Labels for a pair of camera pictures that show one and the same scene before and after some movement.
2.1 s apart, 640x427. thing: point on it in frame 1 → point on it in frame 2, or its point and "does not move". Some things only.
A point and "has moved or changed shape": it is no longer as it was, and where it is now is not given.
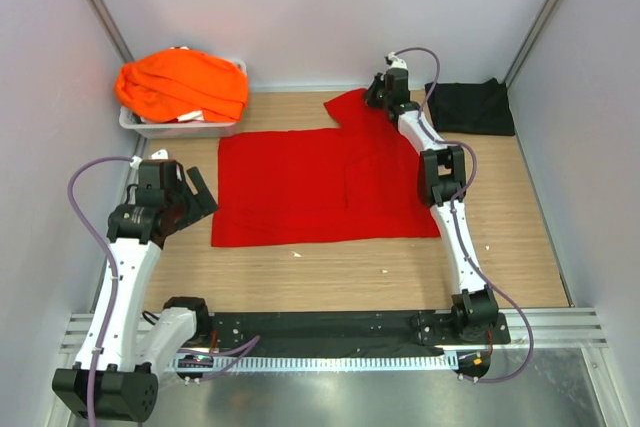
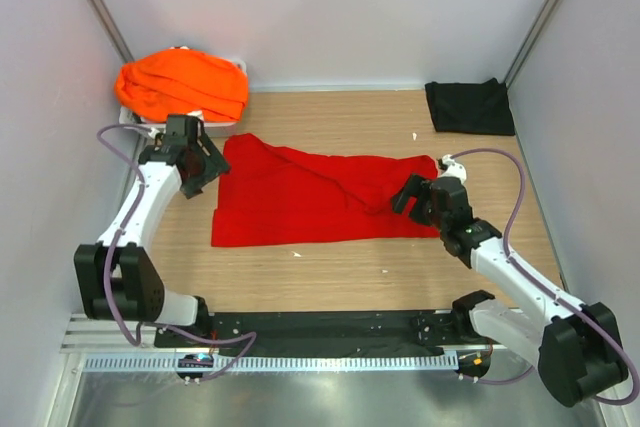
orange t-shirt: (172, 83) does not move
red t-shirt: (358, 182) has moved or changed shape
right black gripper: (377, 81) → (415, 187)
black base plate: (366, 333) does not move
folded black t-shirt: (482, 108) does not move
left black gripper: (202, 203) → (214, 166)
